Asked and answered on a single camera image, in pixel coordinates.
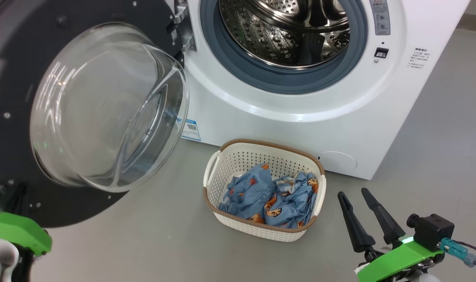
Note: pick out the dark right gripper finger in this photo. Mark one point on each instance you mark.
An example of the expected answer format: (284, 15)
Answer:
(355, 223)
(384, 217)

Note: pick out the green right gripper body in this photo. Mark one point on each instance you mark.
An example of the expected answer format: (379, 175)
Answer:
(394, 260)

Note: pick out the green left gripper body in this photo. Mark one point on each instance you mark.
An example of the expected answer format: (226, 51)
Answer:
(18, 233)

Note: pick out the blue bear-print garment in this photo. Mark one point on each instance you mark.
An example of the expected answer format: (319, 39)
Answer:
(296, 203)
(249, 192)

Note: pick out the black round glass washer door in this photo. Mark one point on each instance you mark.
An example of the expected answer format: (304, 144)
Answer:
(104, 117)

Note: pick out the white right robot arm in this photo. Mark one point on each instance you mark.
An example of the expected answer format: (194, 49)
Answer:
(428, 278)

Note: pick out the white front-load washing machine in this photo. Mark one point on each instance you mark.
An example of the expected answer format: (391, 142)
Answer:
(300, 133)

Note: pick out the black door latch socket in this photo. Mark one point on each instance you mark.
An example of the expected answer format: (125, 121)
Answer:
(381, 53)

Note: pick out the steel washing machine drum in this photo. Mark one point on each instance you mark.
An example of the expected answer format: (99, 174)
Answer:
(261, 35)

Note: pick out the silver metal door hinge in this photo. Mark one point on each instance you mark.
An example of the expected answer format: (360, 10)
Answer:
(185, 39)

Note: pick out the round white filter cover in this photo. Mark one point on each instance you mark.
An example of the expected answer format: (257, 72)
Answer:
(337, 161)

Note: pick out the white perforated basket brown rim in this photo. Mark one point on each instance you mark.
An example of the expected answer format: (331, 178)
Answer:
(261, 231)

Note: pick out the blue energy label sticker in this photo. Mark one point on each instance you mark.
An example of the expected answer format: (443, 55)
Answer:
(190, 130)

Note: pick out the grey warning label sticker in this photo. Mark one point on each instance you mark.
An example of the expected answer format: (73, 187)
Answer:
(380, 17)

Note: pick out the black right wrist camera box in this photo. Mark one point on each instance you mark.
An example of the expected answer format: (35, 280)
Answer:
(433, 231)

